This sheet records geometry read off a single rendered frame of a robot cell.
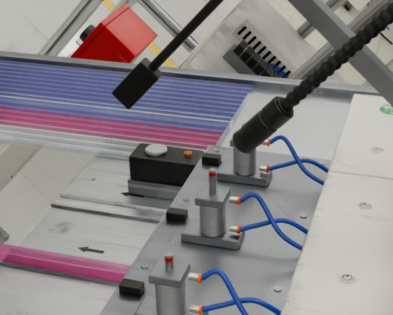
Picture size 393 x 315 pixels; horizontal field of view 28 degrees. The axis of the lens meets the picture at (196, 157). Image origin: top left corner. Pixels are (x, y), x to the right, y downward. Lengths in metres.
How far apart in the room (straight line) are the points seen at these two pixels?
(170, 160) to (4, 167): 1.05
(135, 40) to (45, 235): 0.82
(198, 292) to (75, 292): 0.15
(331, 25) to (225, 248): 0.20
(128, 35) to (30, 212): 0.83
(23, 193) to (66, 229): 1.47
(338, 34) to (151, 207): 0.31
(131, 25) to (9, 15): 1.23
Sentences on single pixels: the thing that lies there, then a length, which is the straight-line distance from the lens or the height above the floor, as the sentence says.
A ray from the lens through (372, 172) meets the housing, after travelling 0.75.
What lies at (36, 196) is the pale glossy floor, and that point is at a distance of 2.30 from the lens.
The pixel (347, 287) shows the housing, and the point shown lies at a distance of 0.59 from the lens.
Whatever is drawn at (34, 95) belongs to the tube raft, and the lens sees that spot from 1.10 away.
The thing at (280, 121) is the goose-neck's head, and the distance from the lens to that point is 0.52.
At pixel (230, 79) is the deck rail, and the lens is 1.13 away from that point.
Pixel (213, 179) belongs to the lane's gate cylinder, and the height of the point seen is 1.20.
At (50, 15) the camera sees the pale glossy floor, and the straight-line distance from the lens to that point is 2.94.
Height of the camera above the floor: 1.54
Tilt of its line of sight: 32 degrees down
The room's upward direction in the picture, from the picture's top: 48 degrees clockwise
